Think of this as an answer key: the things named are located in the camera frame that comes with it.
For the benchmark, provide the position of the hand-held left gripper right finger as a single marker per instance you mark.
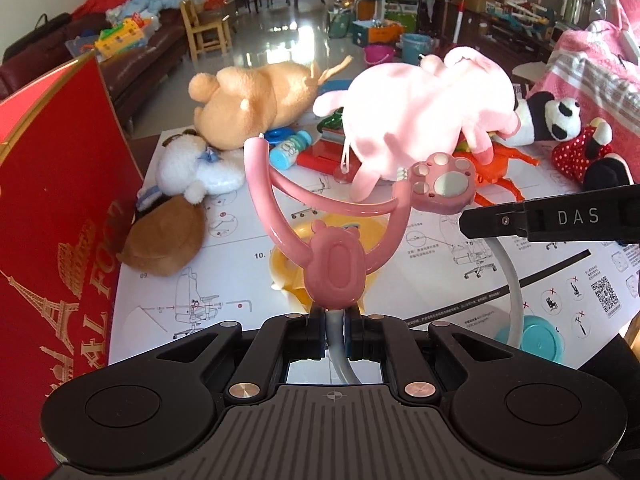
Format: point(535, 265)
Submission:
point(370, 340)

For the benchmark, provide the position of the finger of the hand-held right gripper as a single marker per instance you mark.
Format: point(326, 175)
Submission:
point(550, 220)

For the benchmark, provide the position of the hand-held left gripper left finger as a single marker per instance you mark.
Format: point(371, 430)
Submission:
point(300, 340)

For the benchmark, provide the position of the red cardboard box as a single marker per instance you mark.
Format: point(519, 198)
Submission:
point(50, 210)

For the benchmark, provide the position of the mouse plush red dotted dress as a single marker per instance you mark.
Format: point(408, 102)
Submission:
point(575, 157)

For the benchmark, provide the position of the yellow plastic toy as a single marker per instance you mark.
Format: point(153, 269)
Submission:
point(290, 270)

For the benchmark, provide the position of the orange-red lobster toy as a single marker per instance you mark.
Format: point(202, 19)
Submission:
point(495, 165)

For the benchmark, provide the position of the printed instruction sheet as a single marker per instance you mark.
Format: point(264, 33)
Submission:
point(225, 310)

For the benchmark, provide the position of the black white panda plush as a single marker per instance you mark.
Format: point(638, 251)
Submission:
point(560, 115)

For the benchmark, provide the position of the pink knitted blanket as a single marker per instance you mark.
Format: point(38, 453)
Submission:
point(600, 60)

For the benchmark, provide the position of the pink pig plush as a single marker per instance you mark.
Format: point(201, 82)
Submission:
point(410, 105)

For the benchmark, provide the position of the low wooden cabinet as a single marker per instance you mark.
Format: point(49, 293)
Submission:
point(505, 35)

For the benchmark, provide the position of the light blue plastic bottle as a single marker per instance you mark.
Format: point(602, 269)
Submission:
point(290, 149)

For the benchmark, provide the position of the white fluffy dog plush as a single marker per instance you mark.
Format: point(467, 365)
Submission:
point(200, 175)

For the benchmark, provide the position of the white red pole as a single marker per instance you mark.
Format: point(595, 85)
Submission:
point(458, 22)

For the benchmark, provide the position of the teal bucket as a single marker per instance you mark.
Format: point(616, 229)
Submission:
point(416, 47)

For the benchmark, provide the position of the green plastic toy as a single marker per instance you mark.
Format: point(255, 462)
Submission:
point(330, 121)

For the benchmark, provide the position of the pink bucket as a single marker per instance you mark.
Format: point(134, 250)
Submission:
point(379, 55)

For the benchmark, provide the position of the tan plush toy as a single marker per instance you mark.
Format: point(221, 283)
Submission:
point(260, 100)

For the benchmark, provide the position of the orange blue toy crate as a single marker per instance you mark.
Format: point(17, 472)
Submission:
point(375, 34)

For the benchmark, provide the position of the green bag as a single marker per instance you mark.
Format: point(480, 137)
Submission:
point(340, 22)

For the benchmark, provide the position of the small wooden chair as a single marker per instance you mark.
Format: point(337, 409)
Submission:
point(205, 35)

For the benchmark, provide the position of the dark red leather sofa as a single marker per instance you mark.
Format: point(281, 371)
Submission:
point(140, 60)

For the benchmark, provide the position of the multicolour building block toy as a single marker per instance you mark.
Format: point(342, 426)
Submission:
point(122, 37)

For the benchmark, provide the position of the clear plastic box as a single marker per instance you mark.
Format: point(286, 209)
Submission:
point(80, 45)

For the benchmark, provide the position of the light blue cloth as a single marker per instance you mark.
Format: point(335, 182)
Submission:
point(137, 5)

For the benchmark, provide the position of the red knitted cloth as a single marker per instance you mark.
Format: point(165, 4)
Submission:
point(100, 2)

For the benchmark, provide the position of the black bag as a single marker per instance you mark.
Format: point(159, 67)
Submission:
point(35, 35)

